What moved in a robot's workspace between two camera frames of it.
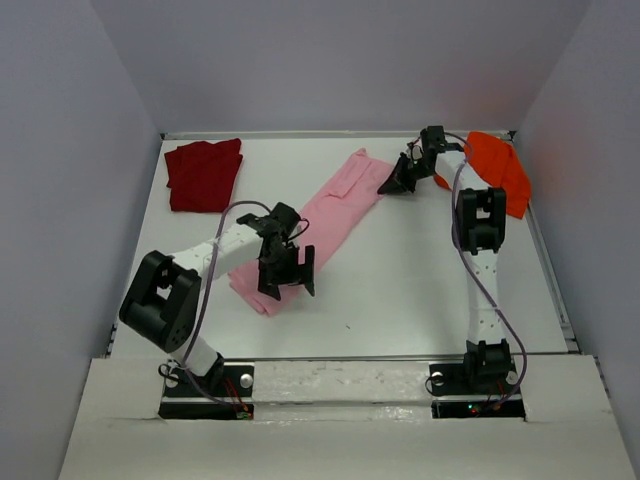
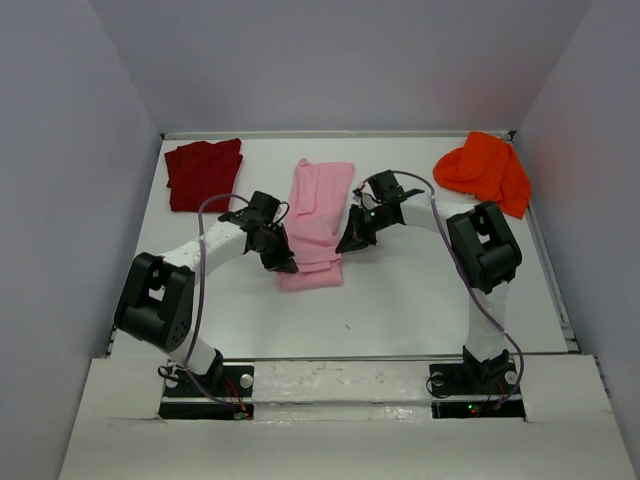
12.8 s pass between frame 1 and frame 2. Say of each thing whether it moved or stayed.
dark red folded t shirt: stayed
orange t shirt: stayed
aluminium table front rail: stayed
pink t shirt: moved
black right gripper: moved
